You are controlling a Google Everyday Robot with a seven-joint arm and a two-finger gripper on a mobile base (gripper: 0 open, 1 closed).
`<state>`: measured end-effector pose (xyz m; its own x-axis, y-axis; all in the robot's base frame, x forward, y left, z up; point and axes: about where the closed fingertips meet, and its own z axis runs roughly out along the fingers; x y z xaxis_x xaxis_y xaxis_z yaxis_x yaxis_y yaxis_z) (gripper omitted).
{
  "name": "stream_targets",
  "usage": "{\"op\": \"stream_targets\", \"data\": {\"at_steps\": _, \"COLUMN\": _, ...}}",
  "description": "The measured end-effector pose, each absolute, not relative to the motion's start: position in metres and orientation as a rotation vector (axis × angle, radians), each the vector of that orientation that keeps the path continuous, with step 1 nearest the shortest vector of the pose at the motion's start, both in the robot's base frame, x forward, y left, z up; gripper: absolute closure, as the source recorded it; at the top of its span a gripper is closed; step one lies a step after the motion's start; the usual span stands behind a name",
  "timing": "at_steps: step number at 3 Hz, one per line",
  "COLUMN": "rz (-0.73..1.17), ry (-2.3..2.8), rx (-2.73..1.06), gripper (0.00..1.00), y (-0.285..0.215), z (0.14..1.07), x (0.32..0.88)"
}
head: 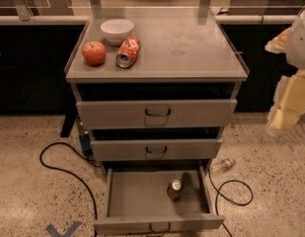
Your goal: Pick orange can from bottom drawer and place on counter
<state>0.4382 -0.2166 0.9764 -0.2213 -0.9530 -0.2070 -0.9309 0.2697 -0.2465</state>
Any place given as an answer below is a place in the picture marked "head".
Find grey top drawer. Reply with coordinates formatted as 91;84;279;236
76;100;237;129

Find blue power adapter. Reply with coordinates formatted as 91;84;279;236
79;134;92;156

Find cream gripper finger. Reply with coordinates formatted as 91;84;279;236
265;28;290;54
267;69;305;136

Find grey drawer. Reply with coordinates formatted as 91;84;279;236
76;100;237;129
91;139;222;161
94;166;224;235

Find dark counter cabinets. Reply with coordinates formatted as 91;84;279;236
0;24;296;115

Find black cable on left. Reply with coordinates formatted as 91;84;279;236
38;141;101;237

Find grey bottom drawer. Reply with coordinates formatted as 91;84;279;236
94;166;224;235

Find clear plastic bottle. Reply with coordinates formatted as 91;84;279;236
210;158;236;175

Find red apple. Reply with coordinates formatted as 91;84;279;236
82;41;107;66

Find brown orange drink can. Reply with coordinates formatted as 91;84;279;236
167;179;183;201

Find grey middle drawer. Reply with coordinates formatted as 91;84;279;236
91;139;222;161

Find white bowl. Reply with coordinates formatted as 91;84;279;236
101;19;134;45

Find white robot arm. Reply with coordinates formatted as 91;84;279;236
265;9;305;136

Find crushed orange soda can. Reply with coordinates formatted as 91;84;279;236
115;36;141;68

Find blue tape cross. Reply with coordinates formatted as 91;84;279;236
45;221;82;237

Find grey drawer cabinet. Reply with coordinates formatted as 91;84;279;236
63;6;251;170

